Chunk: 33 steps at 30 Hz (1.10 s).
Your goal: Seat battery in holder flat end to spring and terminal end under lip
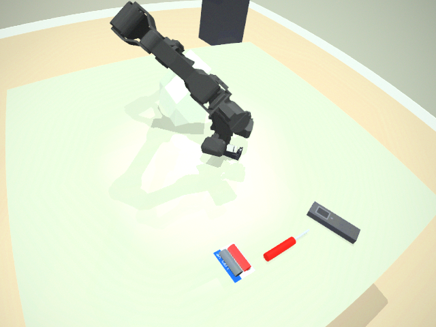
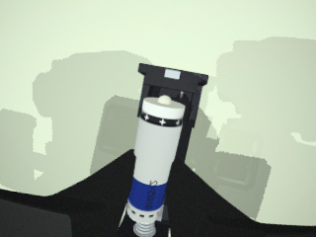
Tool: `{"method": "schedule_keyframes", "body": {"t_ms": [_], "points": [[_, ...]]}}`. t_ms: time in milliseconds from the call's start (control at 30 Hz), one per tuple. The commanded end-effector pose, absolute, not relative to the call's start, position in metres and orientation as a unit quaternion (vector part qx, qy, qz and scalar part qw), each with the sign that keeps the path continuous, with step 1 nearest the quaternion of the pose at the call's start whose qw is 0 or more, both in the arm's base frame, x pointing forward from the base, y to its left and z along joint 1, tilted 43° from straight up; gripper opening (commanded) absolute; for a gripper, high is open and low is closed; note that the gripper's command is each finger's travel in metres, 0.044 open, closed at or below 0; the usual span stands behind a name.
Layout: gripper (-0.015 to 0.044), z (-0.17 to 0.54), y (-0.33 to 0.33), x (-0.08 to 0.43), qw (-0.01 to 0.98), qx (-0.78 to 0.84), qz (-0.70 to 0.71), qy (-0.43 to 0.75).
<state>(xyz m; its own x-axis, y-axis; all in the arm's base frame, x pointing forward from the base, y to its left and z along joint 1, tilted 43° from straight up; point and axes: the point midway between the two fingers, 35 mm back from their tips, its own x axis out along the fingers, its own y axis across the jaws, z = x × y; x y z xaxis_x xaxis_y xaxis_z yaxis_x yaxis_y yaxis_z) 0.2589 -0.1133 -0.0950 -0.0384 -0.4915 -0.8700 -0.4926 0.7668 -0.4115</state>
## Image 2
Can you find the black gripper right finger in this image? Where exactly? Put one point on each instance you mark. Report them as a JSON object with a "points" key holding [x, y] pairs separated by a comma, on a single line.
{"points": [[195, 210]]}

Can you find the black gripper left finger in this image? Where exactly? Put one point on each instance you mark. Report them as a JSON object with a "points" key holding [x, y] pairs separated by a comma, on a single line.
{"points": [[91, 208]]}

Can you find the white and blue battery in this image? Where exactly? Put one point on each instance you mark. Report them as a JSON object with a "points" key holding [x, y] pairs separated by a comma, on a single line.
{"points": [[159, 129]]}

